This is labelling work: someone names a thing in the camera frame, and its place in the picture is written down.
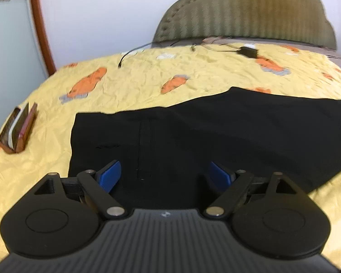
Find black adapter cable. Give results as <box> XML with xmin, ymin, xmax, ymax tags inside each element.
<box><xmin>190</xmin><ymin>43</ymin><xmax>241</xmax><ymax>54</ymax></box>

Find olive padded headboard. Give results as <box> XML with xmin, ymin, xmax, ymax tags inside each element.
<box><xmin>152</xmin><ymin>0</ymin><xmax>338</xmax><ymax>50</ymax></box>

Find black pants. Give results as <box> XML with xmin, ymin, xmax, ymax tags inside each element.
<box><xmin>68</xmin><ymin>87</ymin><xmax>341</xmax><ymax>209</ymax></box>

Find wooden door frame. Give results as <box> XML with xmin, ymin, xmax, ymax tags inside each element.
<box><xmin>28</xmin><ymin>0</ymin><xmax>57</xmax><ymax>77</ymax></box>

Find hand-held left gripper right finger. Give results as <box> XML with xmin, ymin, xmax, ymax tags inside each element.
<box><xmin>203</xmin><ymin>161</ymin><xmax>299</xmax><ymax>219</ymax></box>

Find frosted glass door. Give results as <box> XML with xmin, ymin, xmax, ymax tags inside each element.
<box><xmin>0</xmin><ymin>0</ymin><xmax>49</xmax><ymax>137</ymax></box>

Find black power adapter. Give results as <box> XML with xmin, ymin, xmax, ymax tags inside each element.
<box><xmin>237</xmin><ymin>46</ymin><xmax>258</xmax><ymax>58</ymax></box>

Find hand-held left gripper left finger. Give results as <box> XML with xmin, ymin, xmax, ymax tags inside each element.
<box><xmin>31</xmin><ymin>160</ymin><xmax>125</xmax><ymax>220</ymax></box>

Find phone in brown wallet case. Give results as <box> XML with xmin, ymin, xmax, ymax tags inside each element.
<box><xmin>0</xmin><ymin>101</ymin><xmax>38</xmax><ymax>154</ymax></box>

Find yellow carrot print bedsheet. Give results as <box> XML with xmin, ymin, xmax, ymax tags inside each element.
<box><xmin>0</xmin><ymin>43</ymin><xmax>341</xmax><ymax>265</ymax></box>

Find black loose charging cable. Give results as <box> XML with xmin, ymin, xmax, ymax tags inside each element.
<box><xmin>118</xmin><ymin>42</ymin><xmax>154</xmax><ymax>69</ymax></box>

